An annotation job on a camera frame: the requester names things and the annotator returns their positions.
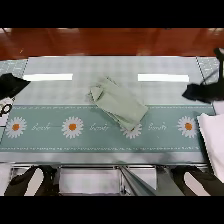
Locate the pale green shirt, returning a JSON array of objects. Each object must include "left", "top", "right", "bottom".
[{"left": 86, "top": 76, "right": 150, "bottom": 132}]

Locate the white garment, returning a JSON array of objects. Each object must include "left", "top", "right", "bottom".
[{"left": 196, "top": 112, "right": 224, "bottom": 183}]

